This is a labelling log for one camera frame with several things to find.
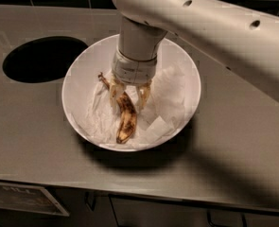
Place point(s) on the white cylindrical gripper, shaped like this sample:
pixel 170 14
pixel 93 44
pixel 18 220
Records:
pixel 133 71

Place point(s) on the spotted yellow banana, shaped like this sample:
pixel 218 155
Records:
pixel 128 115

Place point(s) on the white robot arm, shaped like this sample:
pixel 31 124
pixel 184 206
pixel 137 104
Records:
pixel 245 40

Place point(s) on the white round bowl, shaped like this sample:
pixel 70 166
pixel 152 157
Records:
pixel 82 78

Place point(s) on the crumpled white paper towel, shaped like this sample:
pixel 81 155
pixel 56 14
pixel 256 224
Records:
pixel 162 116

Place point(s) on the dark round counter hole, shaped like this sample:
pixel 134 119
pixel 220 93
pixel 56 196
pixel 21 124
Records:
pixel 42 60

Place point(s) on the framed sign on cabinet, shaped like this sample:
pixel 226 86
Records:
pixel 30 198

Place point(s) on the black left cabinet handle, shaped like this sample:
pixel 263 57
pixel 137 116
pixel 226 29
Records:
pixel 90 200

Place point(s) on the black cabinet handle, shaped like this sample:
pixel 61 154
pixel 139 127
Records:
pixel 90 200
pixel 216 218

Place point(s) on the black right cabinet handle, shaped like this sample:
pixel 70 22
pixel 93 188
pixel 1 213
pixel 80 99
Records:
pixel 216 218

